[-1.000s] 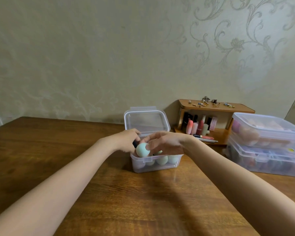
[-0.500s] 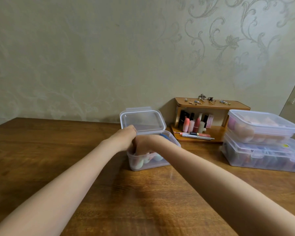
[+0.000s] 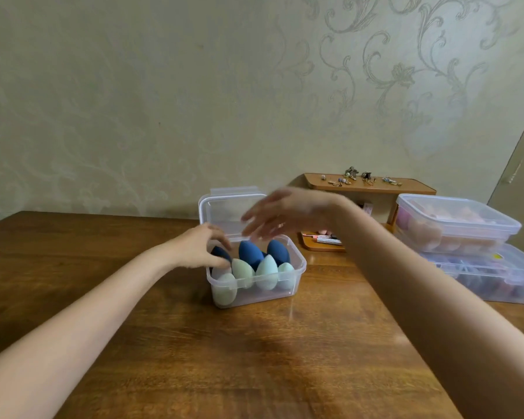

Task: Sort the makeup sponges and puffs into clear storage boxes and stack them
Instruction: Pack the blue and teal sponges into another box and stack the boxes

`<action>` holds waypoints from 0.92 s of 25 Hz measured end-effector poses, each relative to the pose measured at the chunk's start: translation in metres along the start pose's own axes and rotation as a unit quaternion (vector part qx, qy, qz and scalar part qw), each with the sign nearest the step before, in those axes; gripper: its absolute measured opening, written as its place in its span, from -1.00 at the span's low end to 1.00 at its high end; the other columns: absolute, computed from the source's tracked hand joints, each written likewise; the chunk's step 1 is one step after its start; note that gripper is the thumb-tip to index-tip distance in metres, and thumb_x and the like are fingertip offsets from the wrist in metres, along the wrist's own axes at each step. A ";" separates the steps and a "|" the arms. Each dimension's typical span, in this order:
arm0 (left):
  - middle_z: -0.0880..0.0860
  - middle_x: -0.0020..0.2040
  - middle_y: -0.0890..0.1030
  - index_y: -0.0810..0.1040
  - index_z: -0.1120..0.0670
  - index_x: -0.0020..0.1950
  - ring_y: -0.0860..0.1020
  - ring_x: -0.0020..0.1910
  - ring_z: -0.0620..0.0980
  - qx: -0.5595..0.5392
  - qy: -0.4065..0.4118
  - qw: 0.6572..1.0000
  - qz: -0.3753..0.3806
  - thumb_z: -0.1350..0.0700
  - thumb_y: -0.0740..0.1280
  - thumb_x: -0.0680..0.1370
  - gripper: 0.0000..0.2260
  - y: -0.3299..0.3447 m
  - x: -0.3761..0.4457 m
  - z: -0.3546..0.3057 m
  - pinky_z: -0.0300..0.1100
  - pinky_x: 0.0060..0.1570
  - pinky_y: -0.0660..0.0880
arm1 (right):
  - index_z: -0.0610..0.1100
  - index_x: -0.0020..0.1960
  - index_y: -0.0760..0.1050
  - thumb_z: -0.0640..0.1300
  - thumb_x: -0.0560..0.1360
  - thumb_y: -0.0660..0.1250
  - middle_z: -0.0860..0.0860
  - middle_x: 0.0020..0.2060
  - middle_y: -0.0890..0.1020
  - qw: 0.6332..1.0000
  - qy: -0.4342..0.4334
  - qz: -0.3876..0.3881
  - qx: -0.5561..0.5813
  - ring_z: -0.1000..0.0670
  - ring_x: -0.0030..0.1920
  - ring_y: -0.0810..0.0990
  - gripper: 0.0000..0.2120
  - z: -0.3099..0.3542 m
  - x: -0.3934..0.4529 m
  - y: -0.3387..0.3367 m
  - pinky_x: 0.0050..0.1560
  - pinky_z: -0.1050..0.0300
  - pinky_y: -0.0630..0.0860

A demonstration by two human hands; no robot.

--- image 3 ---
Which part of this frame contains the clear compartment organizer box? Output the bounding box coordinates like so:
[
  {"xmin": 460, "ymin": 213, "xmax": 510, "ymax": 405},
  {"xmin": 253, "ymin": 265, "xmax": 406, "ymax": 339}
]
[{"xmin": 419, "ymin": 243, "xmax": 524, "ymax": 305}]

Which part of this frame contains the person's left forearm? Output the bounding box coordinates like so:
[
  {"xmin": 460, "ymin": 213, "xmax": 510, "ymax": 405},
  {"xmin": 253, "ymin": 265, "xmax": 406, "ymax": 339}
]
[{"xmin": 0, "ymin": 244, "xmax": 180, "ymax": 419}]

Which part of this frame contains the clear square lidded container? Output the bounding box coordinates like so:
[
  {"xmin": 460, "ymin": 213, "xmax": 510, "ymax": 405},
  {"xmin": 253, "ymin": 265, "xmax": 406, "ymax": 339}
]
[
  {"xmin": 395, "ymin": 193, "xmax": 523, "ymax": 256},
  {"xmin": 198, "ymin": 186, "xmax": 307, "ymax": 310}
]

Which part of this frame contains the person's right hand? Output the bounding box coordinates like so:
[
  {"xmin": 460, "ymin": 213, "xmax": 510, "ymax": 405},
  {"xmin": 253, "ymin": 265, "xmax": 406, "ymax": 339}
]
[{"xmin": 240, "ymin": 186, "xmax": 355, "ymax": 243}]

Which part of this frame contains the person's left hand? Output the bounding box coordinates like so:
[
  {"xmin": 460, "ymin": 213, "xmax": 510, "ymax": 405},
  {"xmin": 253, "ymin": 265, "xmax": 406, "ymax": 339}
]
[{"xmin": 164, "ymin": 222, "xmax": 233, "ymax": 270}]

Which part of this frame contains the grey green door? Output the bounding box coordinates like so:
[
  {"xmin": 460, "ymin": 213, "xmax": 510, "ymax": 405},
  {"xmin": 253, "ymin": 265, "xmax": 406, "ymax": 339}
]
[{"xmin": 487, "ymin": 98, "xmax": 524, "ymax": 297}]

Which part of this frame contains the row of lipsticks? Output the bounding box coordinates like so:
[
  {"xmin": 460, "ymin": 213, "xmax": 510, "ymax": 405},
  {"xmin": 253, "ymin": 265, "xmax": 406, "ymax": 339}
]
[{"xmin": 316, "ymin": 201, "xmax": 374, "ymax": 237}]

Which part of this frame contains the person's right forearm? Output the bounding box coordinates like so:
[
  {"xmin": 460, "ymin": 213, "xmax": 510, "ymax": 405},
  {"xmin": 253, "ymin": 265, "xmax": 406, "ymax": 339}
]
[{"xmin": 331, "ymin": 200, "xmax": 524, "ymax": 419}]

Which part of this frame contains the wooden two-tier cosmetic rack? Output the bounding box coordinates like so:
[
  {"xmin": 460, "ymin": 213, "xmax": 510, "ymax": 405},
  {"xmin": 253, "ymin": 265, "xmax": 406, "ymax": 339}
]
[{"xmin": 299, "ymin": 172, "xmax": 437, "ymax": 253}]

